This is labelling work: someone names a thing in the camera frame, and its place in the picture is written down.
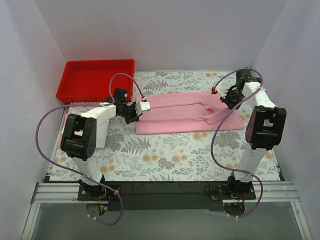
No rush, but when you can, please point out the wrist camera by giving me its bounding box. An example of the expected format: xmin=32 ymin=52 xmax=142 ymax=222
xmin=211 ymin=83 xmax=229 ymax=98
xmin=136 ymin=100 xmax=151 ymax=115

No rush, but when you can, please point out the folded white t shirt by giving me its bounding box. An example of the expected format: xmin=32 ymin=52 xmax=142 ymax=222
xmin=60 ymin=106 xmax=111 ymax=149

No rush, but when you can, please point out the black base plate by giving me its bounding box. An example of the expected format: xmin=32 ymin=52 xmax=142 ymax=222
xmin=77 ymin=181 xmax=256 ymax=211

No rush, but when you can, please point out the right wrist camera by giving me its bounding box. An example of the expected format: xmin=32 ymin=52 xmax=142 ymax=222
xmin=211 ymin=83 xmax=229 ymax=98

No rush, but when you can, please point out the red plastic tray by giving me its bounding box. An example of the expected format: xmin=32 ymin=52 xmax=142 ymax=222
xmin=56 ymin=59 xmax=135 ymax=104

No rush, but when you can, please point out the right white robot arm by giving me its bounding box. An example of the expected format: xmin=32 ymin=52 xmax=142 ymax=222
xmin=218 ymin=68 xmax=287 ymax=197

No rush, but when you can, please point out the folded pink t shirt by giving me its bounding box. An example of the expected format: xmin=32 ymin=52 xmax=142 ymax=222
xmin=58 ymin=113 xmax=70 ymax=149

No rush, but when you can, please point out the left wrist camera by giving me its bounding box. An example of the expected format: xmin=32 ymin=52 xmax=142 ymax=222
xmin=136 ymin=100 xmax=151 ymax=115

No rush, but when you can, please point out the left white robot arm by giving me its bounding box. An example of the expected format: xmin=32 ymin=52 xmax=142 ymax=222
xmin=60 ymin=88 xmax=139 ymax=200

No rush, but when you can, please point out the aluminium frame rail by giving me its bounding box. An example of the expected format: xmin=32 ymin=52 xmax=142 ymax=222
xmin=21 ymin=181 xmax=312 ymax=240

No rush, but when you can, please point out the pink t shirt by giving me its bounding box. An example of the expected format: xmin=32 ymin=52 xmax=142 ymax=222
xmin=135 ymin=91 xmax=230 ymax=135
xmin=58 ymin=113 xmax=70 ymax=149

